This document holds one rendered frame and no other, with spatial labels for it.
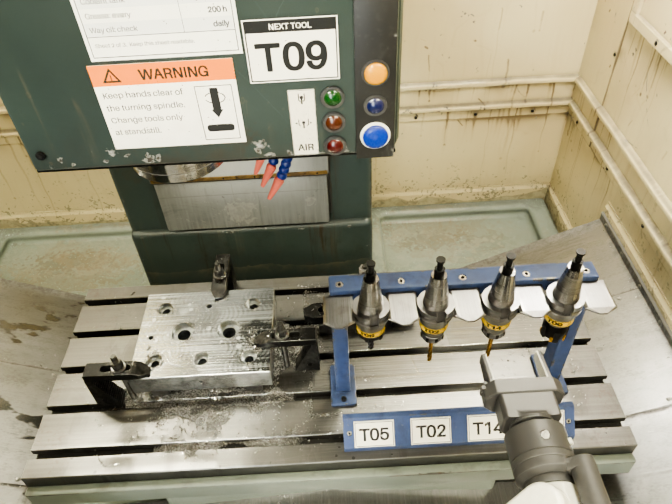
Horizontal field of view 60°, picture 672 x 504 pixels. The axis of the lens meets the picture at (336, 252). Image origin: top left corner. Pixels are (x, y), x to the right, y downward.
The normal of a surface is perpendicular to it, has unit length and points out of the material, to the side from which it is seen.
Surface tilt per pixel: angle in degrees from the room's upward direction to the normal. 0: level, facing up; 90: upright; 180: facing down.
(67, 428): 0
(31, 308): 24
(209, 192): 90
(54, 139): 90
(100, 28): 90
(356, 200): 90
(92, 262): 0
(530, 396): 0
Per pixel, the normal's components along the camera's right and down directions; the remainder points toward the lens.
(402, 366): -0.04, -0.72
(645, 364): -0.44, -0.63
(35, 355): 0.37, -0.67
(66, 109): 0.04, 0.69
